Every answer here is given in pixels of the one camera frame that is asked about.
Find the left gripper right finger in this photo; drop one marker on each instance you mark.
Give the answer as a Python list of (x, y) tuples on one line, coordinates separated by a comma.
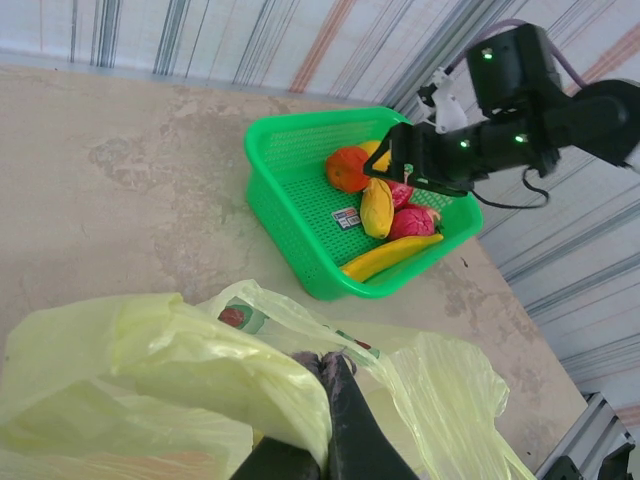
[(360, 440)]

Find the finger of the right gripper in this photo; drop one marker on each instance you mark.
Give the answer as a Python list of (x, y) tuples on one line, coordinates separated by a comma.
[(440, 186), (402, 145)]

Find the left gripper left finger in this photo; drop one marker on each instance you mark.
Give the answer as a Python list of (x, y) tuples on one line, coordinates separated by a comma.
[(280, 465)]

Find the pink fake strawberry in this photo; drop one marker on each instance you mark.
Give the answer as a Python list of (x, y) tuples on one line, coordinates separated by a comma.
[(412, 225)]

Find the orange fake fruit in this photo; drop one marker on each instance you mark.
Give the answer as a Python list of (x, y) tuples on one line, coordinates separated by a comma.
[(347, 170)]

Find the yellow ridged fake starfruit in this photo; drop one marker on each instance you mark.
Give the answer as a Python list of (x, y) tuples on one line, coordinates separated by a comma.
[(376, 207)]

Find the yellow fake banana bunch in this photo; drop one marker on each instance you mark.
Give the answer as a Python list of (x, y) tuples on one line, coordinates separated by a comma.
[(395, 252)]

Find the green plastic basket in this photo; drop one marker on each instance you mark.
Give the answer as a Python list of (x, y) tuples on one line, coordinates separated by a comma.
[(280, 200)]

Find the pale yellow plastic bag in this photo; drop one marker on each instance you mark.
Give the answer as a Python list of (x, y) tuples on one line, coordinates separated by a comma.
[(150, 350)]

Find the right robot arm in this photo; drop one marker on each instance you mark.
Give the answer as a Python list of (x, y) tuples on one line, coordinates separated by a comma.
[(600, 120)]

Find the yellow fake lemon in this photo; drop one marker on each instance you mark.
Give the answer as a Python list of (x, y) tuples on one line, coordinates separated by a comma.
[(372, 149)]

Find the red fake strawberry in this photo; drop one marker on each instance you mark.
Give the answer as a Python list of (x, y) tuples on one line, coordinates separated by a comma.
[(400, 196)]

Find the barcode sticker label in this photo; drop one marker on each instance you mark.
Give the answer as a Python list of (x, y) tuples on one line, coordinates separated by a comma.
[(346, 219)]

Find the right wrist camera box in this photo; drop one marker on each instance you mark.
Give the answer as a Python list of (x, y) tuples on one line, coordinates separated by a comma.
[(450, 112)]

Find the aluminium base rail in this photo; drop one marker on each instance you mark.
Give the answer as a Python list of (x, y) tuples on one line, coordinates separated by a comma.
[(590, 420)]

